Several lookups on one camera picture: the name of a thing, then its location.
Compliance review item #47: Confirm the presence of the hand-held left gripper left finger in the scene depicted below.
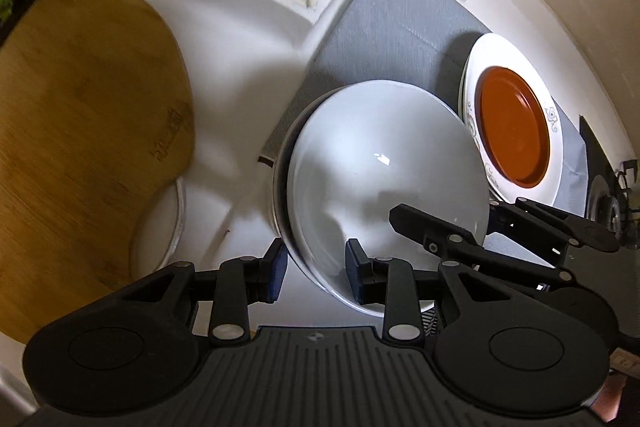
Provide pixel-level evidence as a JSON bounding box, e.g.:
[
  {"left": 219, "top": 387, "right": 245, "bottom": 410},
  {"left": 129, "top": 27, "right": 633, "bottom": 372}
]
[{"left": 119, "top": 237, "right": 289, "bottom": 350}]

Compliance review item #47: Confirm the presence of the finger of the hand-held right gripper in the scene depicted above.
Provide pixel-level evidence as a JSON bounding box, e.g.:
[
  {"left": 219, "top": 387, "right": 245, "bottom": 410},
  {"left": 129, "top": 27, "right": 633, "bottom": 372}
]
[
  {"left": 492, "top": 196, "right": 622, "bottom": 266},
  {"left": 389, "top": 203, "right": 577, "bottom": 286}
]

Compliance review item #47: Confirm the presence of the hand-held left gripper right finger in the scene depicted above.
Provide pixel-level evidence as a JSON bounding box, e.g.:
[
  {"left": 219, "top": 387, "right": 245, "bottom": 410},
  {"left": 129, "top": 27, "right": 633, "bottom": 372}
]
[{"left": 345, "top": 239, "right": 522, "bottom": 349}]

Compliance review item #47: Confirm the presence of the white bowl with blue pattern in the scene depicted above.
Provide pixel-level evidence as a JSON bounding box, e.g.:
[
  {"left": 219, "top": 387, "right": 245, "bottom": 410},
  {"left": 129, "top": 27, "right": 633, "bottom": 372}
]
[{"left": 286, "top": 79, "right": 492, "bottom": 319}]

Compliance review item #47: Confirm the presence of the cream white bowl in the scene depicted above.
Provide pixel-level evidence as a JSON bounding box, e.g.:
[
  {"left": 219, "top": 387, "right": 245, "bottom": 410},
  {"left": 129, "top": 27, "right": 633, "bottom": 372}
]
[{"left": 271, "top": 88, "right": 331, "bottom": 293}]

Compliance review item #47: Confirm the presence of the brown round plate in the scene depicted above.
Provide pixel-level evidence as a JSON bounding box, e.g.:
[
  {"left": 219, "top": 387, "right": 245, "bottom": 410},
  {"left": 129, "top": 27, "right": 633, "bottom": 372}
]
[{"left": 474, "top": 66, "right": 552, "bottom": 186}]

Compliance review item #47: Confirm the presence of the white square floral plate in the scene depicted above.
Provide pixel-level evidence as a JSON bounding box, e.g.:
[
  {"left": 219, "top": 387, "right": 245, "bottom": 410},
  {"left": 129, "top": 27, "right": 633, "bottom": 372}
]
[
  {"left": 460, "top": 33, "right": 564, "bottom": 208},
  {"left": 456, "top": 57, "right": 501, "bottom": 202}
]

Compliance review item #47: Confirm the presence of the gas stove burner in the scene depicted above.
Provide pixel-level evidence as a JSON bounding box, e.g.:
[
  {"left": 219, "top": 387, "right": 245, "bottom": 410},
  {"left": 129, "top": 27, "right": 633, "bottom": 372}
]
[{"left": 586, "top": 174, "right": 623, "bottom": 235}]

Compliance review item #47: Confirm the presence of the black pot support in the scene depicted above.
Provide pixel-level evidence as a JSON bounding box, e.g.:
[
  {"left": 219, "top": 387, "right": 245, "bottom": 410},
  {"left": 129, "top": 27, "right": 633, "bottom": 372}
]
[{"left": 614, "top": 156, "right": 640, "bottom": 192}]

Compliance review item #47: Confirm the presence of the black gas stove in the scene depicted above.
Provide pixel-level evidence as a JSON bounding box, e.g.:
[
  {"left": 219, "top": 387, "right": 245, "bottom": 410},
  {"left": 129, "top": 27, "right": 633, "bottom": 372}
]
[{"left": 579, "top": 116, "right": 640, "bottom": 258}]

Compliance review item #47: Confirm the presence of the white round dish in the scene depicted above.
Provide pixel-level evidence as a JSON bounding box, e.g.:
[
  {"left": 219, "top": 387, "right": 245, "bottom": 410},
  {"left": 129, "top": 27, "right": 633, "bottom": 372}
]
[{"left": 131, "top": 179, "right": 187, "bottom": 269}]

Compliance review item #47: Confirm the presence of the grey table mat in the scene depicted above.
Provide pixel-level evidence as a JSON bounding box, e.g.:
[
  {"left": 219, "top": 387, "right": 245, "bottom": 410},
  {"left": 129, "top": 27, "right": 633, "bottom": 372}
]
[{"left": 257, "top": 0, "right": 588, "bottom": 333}]

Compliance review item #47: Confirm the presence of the wooden cutting board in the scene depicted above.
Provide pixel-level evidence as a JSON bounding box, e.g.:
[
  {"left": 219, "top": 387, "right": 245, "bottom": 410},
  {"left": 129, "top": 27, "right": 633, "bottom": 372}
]
[{"left": 0, "top": 0, "right": 197, "bottom": 344}]

